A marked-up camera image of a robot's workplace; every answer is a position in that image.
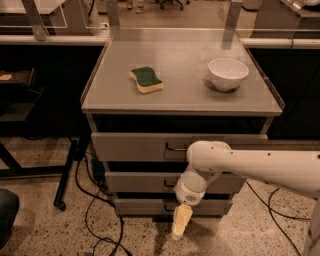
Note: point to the grey bottom drawer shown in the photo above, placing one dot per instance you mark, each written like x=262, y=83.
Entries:
x=158, y=207

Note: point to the black table leg stand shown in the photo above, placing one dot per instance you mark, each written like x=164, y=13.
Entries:
x=15, y=170

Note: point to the grey drawer cabinet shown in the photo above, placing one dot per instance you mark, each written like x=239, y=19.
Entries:
x=188, y=102

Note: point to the white bowl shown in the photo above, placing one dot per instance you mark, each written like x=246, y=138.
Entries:
x=227, y=74

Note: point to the white horizontal rail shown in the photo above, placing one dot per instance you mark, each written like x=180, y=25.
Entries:
x=267, y=43

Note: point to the person's shoes in background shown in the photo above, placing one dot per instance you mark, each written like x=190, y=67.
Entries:
x=140, y=8

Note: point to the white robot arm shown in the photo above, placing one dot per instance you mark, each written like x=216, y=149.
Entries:
x=296, y=171

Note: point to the green yellow sponge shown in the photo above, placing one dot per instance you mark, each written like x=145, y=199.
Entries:
x=146, y=80

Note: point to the dark side shelf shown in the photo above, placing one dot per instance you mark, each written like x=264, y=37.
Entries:
x=18, y=94

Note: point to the black office chair base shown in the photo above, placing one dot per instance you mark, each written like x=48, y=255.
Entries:
x=179, y=3

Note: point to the person's dark knee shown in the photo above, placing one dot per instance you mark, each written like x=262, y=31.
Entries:
x=9, y=207

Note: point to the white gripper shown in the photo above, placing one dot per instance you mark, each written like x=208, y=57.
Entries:
x=187, y=195

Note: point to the grey top drawer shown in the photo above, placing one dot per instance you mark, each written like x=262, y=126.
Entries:
x=158, y=147

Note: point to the grey drawer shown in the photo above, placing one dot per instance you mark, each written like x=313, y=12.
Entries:
x=148, y=182
x=158, y=207
x=158, y=147

